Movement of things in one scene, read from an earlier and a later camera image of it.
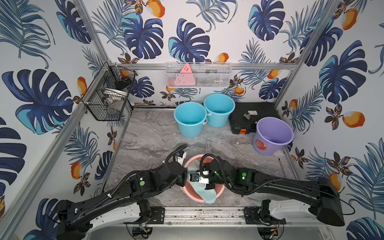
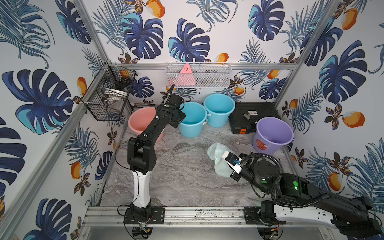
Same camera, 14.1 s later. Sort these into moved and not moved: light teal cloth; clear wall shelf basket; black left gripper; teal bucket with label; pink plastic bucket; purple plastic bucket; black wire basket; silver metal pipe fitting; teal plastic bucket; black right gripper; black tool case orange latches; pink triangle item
Moved: black right gripper; light teal cloth; black left gripper; pink plastic bucket
Not moved: purple plastic bucket; clear wall shelf basket; black tool case orange latches; silver metal pipe fitting; pink triangle item; teal plastic bucket; teal bucket with label; black wire basket
